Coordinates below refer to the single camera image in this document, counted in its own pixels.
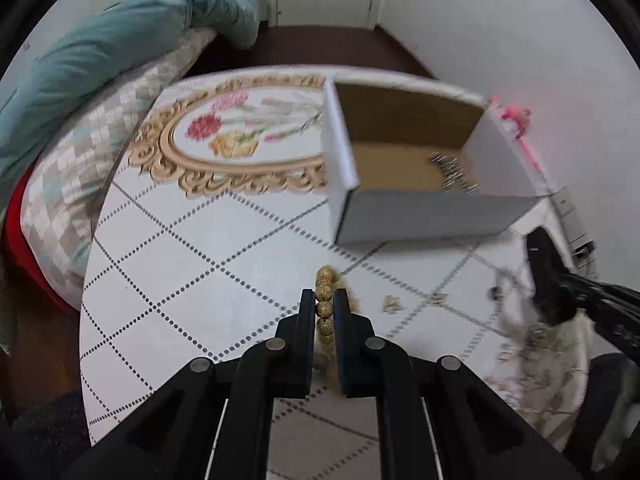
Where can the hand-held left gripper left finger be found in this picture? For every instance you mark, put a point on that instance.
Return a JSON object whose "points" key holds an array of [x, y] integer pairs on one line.
{"points": [[308, 310]]}

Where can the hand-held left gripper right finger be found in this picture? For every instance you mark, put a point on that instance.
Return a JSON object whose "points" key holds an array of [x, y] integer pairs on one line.
{"points": [[341, 310]]}

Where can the small gold earring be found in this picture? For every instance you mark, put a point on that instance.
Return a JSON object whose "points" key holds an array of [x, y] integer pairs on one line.
{"points": [[392, 304], [438, 298]]}

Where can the white cardboard box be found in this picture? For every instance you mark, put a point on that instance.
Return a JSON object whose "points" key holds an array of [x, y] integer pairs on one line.
{"points": [[400, 170]]}

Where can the silver jewelry piece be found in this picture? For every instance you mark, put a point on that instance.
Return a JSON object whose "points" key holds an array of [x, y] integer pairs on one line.
{"points": [[454, 172]]}

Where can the teal duvet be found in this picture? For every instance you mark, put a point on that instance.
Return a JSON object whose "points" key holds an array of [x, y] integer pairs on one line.
{"points": [[100, 55]]}

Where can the red cloth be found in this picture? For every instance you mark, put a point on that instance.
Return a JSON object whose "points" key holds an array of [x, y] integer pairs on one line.
{"points": [[20, 255]]}

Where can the pink hair ornament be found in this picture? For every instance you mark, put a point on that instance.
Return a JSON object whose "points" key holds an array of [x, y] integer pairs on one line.
{"points": [[515, 120]]}

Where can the white power strip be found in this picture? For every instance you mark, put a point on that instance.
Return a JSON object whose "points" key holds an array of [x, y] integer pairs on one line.
{"points": [[575, 230]]}

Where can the checkered pillow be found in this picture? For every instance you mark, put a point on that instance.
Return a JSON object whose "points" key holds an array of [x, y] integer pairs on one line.
{"points": [[85, 160]]}

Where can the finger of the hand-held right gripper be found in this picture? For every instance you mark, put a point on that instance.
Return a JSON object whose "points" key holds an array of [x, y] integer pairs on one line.
{"points": [[547, 280]]}

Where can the floral printed tablecloth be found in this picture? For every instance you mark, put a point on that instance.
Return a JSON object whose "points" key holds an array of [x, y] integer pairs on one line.
{"points": [[200, 260]]}

